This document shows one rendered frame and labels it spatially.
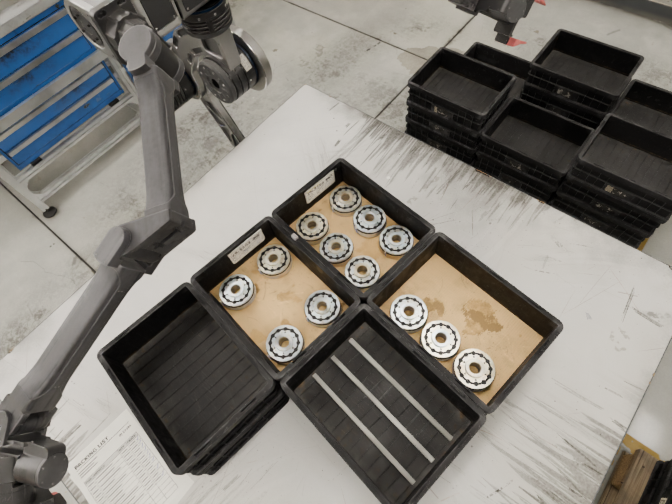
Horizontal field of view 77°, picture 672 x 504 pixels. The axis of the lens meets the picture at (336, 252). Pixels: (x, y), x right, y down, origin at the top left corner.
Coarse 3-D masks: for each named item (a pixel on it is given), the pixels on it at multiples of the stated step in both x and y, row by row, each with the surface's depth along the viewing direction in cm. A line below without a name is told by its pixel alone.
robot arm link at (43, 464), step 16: (0, 416) 74; (0, 432) 74; (32, 432) 80; (32, 448) 74; (48, 448) 73; (64, 448) 75; (16, 464) 73; (32, 464) 72; (48, 464) 73; (64, 464) 75; (16, 480) 73; (32, 480) 71; (48, 480) 73
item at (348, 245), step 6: (330, 234) 130; (336, 234) 130; (342, 234) 130; (324, 240) 129; (330, 240) 129; (342, 240) 129; (348, 240) 129; (324, 246) 128; (348, 246) 128; (324, 252) 128; (330, 252) 127; (342, 252) 127; (348, 252) 127; (330, 258) 127; (336, 258) 126; (342, 258) 126
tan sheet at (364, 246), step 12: (324, 204) 140; (372, 204) 138; (300, 216) 138; (336, 216) 137; (312, 228) 136; (336, 228) 135; (348, 228) 134; (360, 240) 132; (372, 240) 132; (396, 240) 131; (360, 252) 130; (372, 252) 130; (384, 264) 127
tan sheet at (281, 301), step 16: (272, 240) 135; (256, 256) 133; (240, 272) 131; (256, 272) 130; (288, 272) 129; (304, 272) 128; (256, 288) 127; (272, 288) 127; (288, 288) 126; (304, 288) 126; (320, 288) 126; (256, 304) 125; (272, 304) 125; (288, 304) 124; (304, 304) 124; (240, 320) 123; (256, 320) 123; (272, 320) 122; (288, 320) 122; (304, 320) 121; (256, 336) 120; (304, 336) 119
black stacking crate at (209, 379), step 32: (160, 320) 120; (192, 320) 125; (128, 352) 119; (160, 352) 121; (192, 352) 120; (224, 352) 119; (128, 384) 112; (160, 384) 117; (192, 384) 116; (224, 384) 115; (256, 384) 114; (160, 416) 112; (192, 416) 112; (224, 416) 111; (256, 416) 111; (192, 448) 108; (224, 448) 108
